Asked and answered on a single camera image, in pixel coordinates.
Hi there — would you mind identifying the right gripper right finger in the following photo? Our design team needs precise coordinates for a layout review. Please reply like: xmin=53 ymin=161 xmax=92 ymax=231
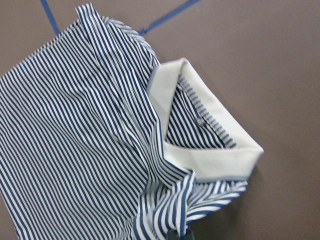
xmin=184 ymin=230 xmax=195 ymax=240

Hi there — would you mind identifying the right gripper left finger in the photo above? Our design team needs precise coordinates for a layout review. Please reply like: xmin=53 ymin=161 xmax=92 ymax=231
xmin=166 ymin=229 xmax=180 ymax=240

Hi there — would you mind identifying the striped polo shirt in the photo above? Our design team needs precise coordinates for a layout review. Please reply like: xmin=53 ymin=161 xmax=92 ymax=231
xmin=0 ymin=3 xmax=263 ymax=240

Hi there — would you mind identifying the blue tape line lengthwise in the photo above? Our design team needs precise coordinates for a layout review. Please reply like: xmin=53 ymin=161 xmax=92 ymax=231
xmin=137 ymin=0 xmax=200 ymax=36

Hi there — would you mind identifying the blue tape line crosswise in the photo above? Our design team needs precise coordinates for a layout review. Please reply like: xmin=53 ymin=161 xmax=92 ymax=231
xmin=40 ymin=0 xmax=60 ymax=36

